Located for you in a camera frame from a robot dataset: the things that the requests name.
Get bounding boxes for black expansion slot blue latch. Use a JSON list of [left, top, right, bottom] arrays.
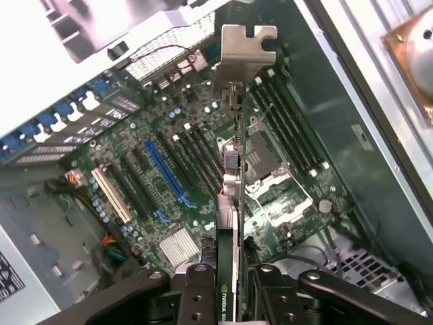
[[130, 148, 170, 223]]

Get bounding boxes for long blue expansion slot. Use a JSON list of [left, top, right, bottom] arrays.
[[143, 140, 197, 209]]

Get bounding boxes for black RAM slot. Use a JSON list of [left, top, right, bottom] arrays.
[[260, 73, 323, 173], [267, 68, 329, 169], [254, 77, 318, 177], [273, 64, 336, 165], [189, 117, 224, 175], [183, 123, 223, 183], [178, 128, 221, 190], [172, 134, 217, 199]]

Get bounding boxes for white expansion slot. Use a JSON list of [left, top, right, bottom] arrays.
[[90, 167, 133, 224]]

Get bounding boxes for silver finned chipset heatsink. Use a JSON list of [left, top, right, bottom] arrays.
[[158, 227, 201, 267]]

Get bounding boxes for silver perforated drive cage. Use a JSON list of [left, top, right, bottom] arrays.
[[323, 245, 422, 307]]

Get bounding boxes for silver socket cover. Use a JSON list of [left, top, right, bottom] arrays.
[[246, 168, 318, 228]]

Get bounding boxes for CPU socket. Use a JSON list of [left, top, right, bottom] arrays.
[[244, 130, 290, 182]]

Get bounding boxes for grey power supply unit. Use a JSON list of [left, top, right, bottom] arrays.
[[0, 188, 114, 314]]

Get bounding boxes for white power connector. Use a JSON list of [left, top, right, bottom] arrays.
[[63, 170, 86, 188]]

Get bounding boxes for thin metal locking lever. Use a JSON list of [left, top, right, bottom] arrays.
[[249, 103, 275, 132]]

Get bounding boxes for green motherboard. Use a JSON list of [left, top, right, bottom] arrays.
[[57, 43, 359, 272]]

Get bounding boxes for black open PC case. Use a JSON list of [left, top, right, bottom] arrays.
[[0, 0, 433, 325]]

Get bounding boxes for blue expansion card retainer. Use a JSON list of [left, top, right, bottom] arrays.
[[0, 76, 114, 163]]

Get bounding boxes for copper heatsink block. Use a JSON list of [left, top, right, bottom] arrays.
[[380, 5, 433, 123]]

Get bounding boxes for orange green wire plug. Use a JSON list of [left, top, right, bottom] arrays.
[[99, 235, 128, 262]]

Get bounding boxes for black wire bundle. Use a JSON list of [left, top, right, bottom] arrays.
[[45, 175, 102, 224]]

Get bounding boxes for thin red black wire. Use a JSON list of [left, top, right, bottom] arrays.
[[129, 43, 206, 74]]

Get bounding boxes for small black switch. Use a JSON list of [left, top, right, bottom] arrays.
[[106, 39, 129, 61]]

